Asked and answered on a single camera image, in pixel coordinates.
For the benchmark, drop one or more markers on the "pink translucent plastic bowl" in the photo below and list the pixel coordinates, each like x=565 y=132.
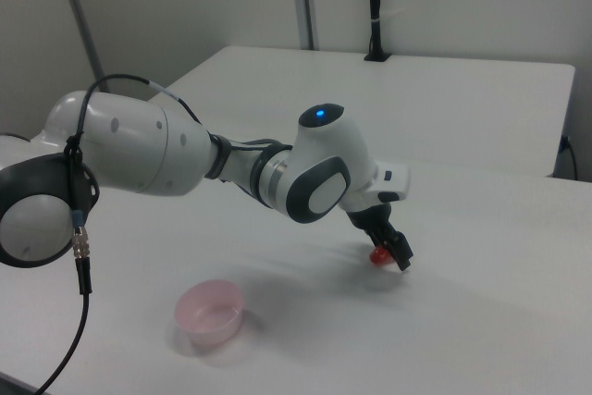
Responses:
x=208 y=316

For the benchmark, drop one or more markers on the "white side table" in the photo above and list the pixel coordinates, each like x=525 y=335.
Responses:
x=462 y=103

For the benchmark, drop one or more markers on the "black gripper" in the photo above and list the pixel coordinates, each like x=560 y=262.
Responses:
x=370 y=219

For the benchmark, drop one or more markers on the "red toy strawberry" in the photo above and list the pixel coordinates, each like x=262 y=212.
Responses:
x=379 y=257

